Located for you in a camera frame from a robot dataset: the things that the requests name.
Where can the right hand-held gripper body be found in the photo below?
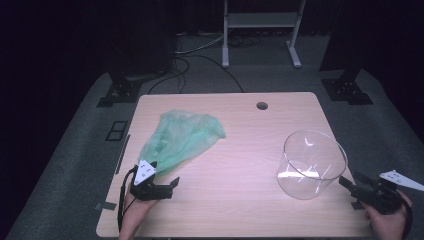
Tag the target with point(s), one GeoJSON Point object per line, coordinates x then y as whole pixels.
{"type": "Point", "coordinates": [376, 196]}

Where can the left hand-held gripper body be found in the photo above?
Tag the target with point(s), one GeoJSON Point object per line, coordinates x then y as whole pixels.
{"type": "Point", "coordinates": [144, 173]}

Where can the clear round plastic container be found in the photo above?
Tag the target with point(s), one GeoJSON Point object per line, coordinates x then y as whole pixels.
{"type": "Point", "coordinates": [311, 166]}

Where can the green plastic bag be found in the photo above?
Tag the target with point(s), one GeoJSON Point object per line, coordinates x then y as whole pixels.
{"type": "Point", "coordinates": [180, 136]}

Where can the person's right hand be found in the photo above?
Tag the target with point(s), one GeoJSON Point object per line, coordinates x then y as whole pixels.
{"type": "Point", "coordinates": [388, 225]}

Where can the person's left hand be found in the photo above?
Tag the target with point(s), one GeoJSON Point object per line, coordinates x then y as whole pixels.
{"type": "Point", "coordinates": [135, 213]}

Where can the grey tape piece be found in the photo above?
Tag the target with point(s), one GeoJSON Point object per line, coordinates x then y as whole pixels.
{"type": "Point", "coordinates": [106, 206]}

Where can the white metal stand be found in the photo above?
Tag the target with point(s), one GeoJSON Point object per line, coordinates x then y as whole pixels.
{"type": "Point", "coordinates": [263, 20]}

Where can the black stand with base plate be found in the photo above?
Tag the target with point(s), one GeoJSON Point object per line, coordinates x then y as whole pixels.
{"type": "Point", "coordinates": [346, 88]}
{"type": "Point", "coordinates": [123, 90]}

